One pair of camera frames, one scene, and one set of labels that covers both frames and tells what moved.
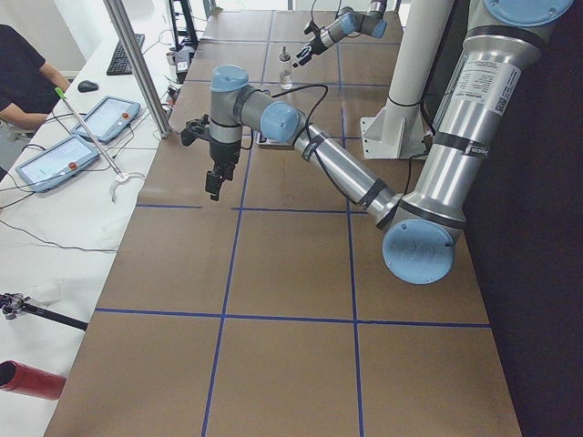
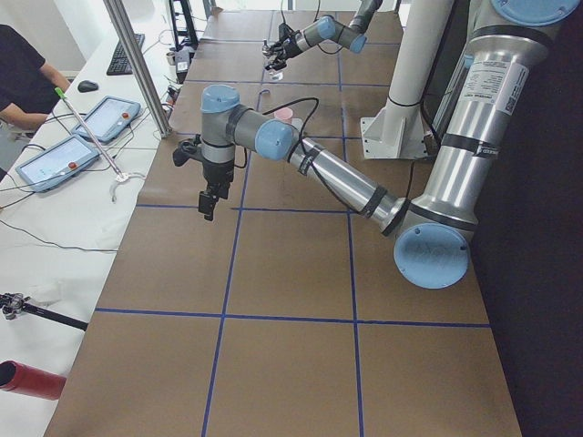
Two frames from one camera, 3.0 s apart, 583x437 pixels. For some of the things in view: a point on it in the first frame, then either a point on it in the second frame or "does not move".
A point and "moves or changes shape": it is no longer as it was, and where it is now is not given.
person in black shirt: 27,88 does not move
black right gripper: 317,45 to 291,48
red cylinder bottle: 22,379 does not move
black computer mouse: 86,86 does not move
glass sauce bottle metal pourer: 284,56 moves or changes shape
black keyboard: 118,65 does not move
